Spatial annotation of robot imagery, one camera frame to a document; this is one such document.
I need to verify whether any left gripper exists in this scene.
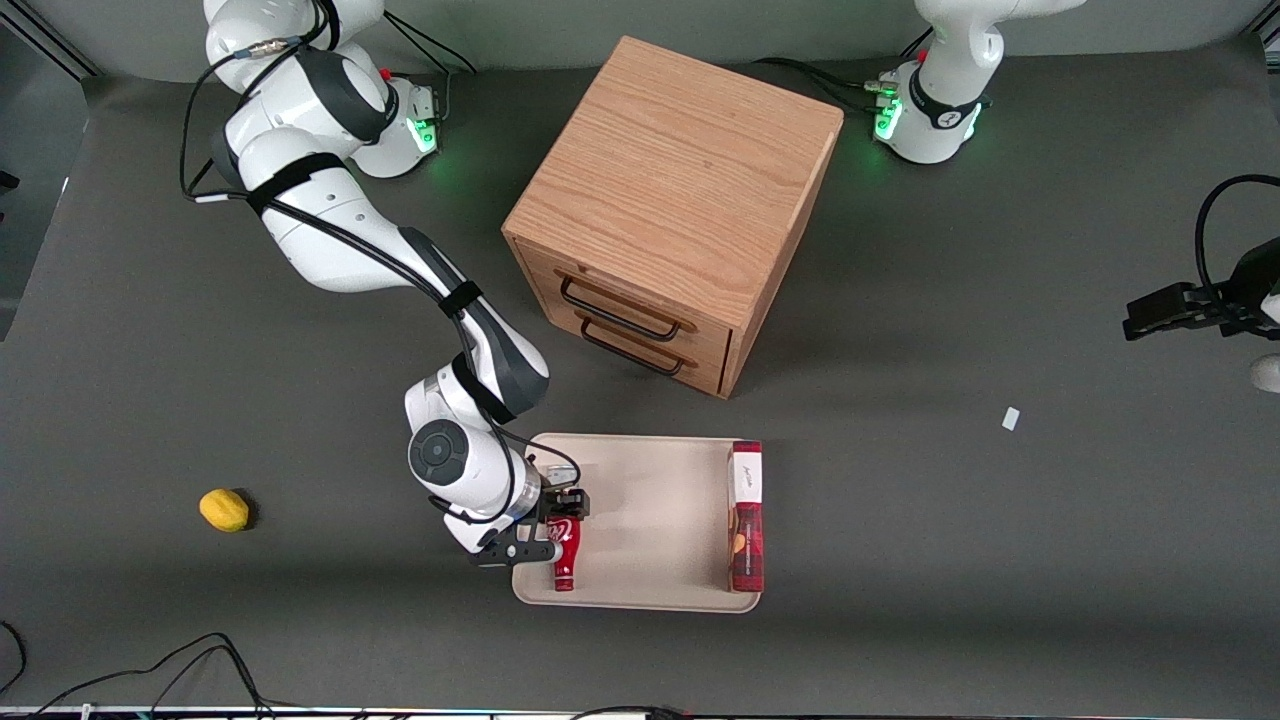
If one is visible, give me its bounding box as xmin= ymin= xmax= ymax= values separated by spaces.
xmin=1122 ymin=237 xmax=1280 ymax=343

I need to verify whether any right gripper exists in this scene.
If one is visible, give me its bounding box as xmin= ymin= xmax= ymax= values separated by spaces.
xmin=440 ymin=478 xmax=592 ymax=568

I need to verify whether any red coke bottle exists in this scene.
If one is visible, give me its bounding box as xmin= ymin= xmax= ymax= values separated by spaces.
xmin=547 ymin=515 xmax=584 ymax=593

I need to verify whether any beige plastic tray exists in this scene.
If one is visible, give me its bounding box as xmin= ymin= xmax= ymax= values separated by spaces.
xmin=511 ymin=432 xmax=763 ymax=614

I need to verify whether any red snack box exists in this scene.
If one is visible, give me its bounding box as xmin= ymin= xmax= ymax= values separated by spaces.
xmin=727 ymin=440 xmax=766 ymax=594

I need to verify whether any yellow lemon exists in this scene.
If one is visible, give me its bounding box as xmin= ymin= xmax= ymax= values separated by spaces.
xmin=198 ymin=488 xmax=251 ymax=533

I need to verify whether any wooden drawer cabinet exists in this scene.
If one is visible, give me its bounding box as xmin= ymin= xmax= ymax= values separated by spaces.
xmin=501 ymin=36 xmax=845 ymax=401

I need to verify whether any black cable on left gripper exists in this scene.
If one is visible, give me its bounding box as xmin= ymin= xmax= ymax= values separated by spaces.
xmin=1194 ymin=174 xmax=1280 ymax=293

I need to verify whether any black metal drawer handle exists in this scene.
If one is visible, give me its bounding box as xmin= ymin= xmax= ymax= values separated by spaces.
xmin=559 ymin=275 xmax=683 ymax=343
xmin=579 ymin=318 xmax=687 ymax=378

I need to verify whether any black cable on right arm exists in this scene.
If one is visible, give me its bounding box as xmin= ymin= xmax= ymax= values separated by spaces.
xmin=180 ymin=0 xmax=583 ymax=526

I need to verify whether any black floor cable loop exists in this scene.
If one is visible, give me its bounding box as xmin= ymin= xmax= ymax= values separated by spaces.
xmin=28 ymin=632 xmax=276 ymax=719

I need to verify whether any black left base cable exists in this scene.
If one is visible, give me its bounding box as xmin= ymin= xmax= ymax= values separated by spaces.
xmin=752 ymin=28 xmax=933 ymax=113

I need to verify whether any black base cable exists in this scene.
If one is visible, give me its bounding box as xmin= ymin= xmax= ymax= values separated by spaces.
xmin=380 ymin=12 xmax=479 ymax=121
xmin=752 ymin=28 xmax=933 ymax=113

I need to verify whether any black right base cable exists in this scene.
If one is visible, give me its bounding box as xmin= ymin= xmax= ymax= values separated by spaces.
xmin=380 ymin=12 xmax=479 ymax=121

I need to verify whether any thin black edge cable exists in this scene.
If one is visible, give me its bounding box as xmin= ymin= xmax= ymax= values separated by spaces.
xmin=0 ymin=620 xmax=28 ymax=695

